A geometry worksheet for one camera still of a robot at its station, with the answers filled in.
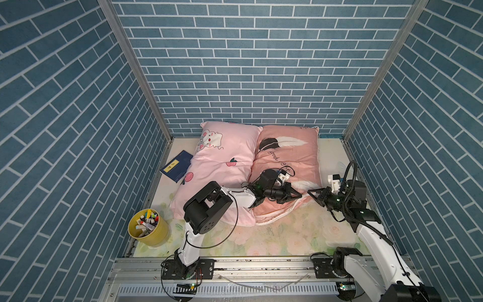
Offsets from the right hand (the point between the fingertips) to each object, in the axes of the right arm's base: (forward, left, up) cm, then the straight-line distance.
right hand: (310, 192), depth 79 cm
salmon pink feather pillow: (+32, +3, -9) cm, 34 cm away
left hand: (-3, +2, -2) cm, 4 cm away
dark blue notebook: (+17, +70, -14) cm, 73 cm away
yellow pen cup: (-19, +65, -4) cm, 68 cm away
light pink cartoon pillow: (+22, +42, -5) cm, 48 cm away
